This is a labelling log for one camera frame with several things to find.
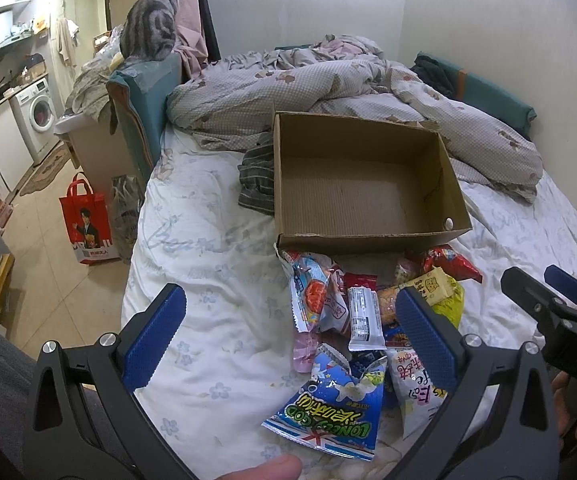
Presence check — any white pink snack bag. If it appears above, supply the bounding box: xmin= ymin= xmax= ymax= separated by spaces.
xmin=387 ymin=347 xmax=447 ymax=439

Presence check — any yellow green snack bag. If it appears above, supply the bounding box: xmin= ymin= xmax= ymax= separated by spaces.
xmin=432 ymin=281 xmax=465 ymax=328

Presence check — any red snack bag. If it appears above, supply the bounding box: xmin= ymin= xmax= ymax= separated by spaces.
xmin=421 ymin=245 xmax=484 ymax=284

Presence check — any yellow peanut snack packet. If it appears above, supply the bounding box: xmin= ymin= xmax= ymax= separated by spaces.
xmin=403 ymin=268 xmax=457 ymax=307

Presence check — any blue green Lonely God bag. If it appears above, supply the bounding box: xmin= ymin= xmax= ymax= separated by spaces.
xmin=262 ymin=344 xmax=387 ymax=462

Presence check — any white silver bar wrapper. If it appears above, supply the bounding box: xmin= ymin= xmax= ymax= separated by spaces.
xmin=347 ymin=286 xmax=386 ymax=352

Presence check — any pink snack pouch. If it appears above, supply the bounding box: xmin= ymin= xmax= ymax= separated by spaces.
xmin=293 ymin=332 xmax=322 ymax=374

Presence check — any light blue shrimp snack bag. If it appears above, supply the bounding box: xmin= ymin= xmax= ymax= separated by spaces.
xmin=275 ymin=247 xmax=349 ymax=334

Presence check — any person's right hand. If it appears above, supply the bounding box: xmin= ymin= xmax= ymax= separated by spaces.
xmin=550 ymin=369 xmax=577 ymax=453

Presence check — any person's left hand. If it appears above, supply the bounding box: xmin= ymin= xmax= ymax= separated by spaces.
xmin=218 ymin=454 xmax=303 ymax=480

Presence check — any red shopping bag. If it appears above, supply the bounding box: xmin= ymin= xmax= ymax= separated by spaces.
xmin=60 ymin=171 xmax=119 ymax=266

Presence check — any brown cardboard box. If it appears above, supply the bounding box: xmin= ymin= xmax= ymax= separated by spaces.
xmin=273 ymin=113 xmax=472 ymax=256

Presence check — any striped grey garment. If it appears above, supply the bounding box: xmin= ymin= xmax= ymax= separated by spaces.
xmin=238 ymin=131 xmax=274 ymax=217

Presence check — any white washing machine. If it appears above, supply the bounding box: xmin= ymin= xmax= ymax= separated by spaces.
xmin=10 ymin=76 xmax=60 ymax=166

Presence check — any teal headboard cushion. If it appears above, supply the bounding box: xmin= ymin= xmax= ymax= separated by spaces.
xmin=106 ymin=53 xmax=182 ymax=186

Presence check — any checkered beige duvet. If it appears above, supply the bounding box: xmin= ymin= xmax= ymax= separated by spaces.
xmin=167 ymin=35 xmax=543 ymax=203

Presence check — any grey tabby cat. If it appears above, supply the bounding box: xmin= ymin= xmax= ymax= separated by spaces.
xmin=120 ymin=0 xmax=179 ymax=61

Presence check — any teal pillow by wall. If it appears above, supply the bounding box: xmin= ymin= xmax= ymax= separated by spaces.
xmin=411 ymin=52 xmax=537 ymax=140

